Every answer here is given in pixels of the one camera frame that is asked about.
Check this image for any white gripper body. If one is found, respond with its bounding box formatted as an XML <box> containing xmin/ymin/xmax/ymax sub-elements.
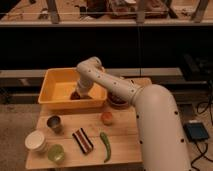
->
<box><xmin>76</xmin><ymin>77</ymin><xmax>94</xmax><ymax>98</ymax></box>

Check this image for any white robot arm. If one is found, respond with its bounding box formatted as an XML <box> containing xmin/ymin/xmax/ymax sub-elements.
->
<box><xmin>76</xmin><ymin>57</ymin><xmax>191</xmax><ymax>171</ymax></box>

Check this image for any brown item in tray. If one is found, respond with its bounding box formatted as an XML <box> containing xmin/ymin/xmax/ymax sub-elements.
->
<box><xmin>70</xmin><ymin>92</ymin><xmax>81</xmax><ymax>100</ymax></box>

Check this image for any yellow plastic tray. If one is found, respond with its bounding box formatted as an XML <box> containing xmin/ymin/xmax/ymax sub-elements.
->
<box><xmin>38</xmin><ymin>68</ymin><xmax>107</xmax><ymax>110</ymax></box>

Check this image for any dark red bowl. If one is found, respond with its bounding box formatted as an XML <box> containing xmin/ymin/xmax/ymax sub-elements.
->
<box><xmin>107</xmin><ymin>92</ymin><xmax>129</xmax><ymax>107</ymax></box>

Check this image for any metal cup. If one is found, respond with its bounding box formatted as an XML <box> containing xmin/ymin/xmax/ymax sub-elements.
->
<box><xmin>47</xmin><ymin>115</ymin><xmax>62</xmax><ymax>134</ymax></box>

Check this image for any green chili pepper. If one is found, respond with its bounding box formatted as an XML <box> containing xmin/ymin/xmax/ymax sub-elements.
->
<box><xmin>100</xmin><ymin>132</ymin><xmax>111</xmax><ymax>163</ymax></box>

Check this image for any green plastic cup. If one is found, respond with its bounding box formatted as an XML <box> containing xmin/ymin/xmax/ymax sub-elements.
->
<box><xmin>47</xmin><ymin>144</ymin><xmax>65</xmax><ymax>164</ymax></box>

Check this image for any white paper cup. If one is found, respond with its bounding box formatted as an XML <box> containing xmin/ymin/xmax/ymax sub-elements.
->
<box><xmin>25</xmin><ymin>130</ymin><xmax>47</xmax><ymax>153</ymax></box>

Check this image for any black foot pedal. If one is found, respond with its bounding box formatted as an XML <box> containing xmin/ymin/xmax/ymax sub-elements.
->
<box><xmin>183</xmin><ymin>122</ymin><xmax>209</xmax><ymax>142</ymax></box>

